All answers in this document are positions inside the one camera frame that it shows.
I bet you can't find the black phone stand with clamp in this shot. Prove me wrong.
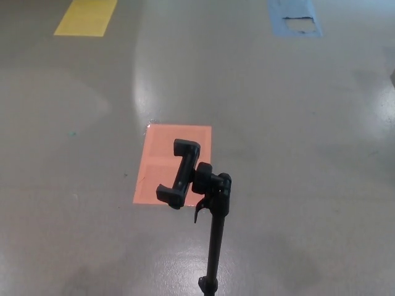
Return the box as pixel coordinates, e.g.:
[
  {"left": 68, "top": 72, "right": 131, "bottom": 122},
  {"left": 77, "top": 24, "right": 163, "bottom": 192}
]
[{"left": 156, "top": 138, "right": 233, "bottom": 296}]

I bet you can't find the orange rectangular floor marker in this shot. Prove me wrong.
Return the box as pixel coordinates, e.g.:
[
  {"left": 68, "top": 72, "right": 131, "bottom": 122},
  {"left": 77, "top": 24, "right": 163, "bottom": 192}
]
[{"left": 132, "top": 124, "right": 213, "bottom": 205}]

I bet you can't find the blue torn floor marker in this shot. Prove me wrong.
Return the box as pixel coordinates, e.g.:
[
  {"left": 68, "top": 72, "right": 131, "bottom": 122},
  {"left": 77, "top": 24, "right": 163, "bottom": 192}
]
[{"left": 267, "top": 0, "right": 323, "bottom": 38}]

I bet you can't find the yellow rectangular floor marker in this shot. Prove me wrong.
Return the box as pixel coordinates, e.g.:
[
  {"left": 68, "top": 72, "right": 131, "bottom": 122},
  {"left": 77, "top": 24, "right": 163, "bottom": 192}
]
[{"left": 53, "top": 0, "right": 119, "bottom": 37}]

